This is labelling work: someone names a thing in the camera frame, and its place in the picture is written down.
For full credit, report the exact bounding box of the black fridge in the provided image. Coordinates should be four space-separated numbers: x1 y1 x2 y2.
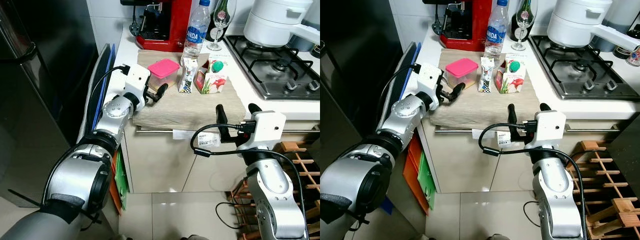
0 0 99 210
320 0 398 151

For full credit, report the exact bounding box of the white paper label tag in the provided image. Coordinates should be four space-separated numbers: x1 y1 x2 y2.
172 129 222 150
472 128 514 149

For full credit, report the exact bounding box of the pink lidded food container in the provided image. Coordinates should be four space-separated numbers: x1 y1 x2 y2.
444 57 480 90
147 58 181 91

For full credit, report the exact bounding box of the beige linen counter mat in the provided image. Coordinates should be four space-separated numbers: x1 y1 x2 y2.
428 48 552 132
131 48 262 132

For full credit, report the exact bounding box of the small checkered drink carton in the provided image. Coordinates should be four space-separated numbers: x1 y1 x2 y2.
178 56 200 95
478 55 496 94

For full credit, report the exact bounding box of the green capped juice carton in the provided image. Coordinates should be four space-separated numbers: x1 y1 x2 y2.
493 53 526 95
193 56 230 95

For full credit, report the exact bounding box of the blue flat board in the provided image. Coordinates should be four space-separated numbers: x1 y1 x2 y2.
411 42 424 101
98 43 117 133

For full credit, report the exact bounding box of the steel gas hob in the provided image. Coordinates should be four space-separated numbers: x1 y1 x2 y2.
528 34 629 101
223 34 321 101

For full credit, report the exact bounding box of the white kitchen counter cabinet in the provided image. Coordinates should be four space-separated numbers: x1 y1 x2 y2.
119 22 321 195
416 22 640 195

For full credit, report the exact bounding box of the red coffee machine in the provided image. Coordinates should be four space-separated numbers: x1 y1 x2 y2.
422 0 494 52
120 0 194 54

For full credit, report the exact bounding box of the clear plastic water bottle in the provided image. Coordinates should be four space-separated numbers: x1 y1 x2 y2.
182 0 212 59
483 0 510 58

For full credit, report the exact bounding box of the orange flat bin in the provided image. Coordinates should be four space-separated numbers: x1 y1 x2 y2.
110 150 123 217
402 132 426 217

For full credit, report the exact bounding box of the wooden wine rack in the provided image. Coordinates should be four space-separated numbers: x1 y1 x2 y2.
227 141 321 240
569 140 640 240

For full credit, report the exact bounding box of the green flat bin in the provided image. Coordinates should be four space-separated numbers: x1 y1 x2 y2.
114 150 130 211
417 150 437 211

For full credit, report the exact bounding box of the clear wine glass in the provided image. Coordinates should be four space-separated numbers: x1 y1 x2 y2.
510 0 537 52
207 0 232 52

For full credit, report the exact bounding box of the dark green glass bottle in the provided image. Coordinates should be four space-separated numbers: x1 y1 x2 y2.
205 0 239 43
510 0 539 42

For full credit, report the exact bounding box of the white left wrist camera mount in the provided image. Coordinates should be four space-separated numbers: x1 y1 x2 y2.
413 63 444 109
119 63 152 109

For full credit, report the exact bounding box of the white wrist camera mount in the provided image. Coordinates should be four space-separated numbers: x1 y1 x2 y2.
238 110 287 152
528 109 567 150
413 63 444 109
119 63 152 109

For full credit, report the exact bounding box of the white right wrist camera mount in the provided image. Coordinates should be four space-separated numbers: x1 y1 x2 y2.
528 109 567 150
238 110 287 152

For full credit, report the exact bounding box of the steel drawer handle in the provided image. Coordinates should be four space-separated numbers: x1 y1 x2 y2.
433 123 624 135
135 124 321 136

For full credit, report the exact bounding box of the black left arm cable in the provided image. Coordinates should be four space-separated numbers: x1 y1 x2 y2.
376 64 423 146
87 65 131 143

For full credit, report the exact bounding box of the thin black floor cable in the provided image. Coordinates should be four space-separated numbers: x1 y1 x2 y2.
215 199 247 231
523 200 543 230

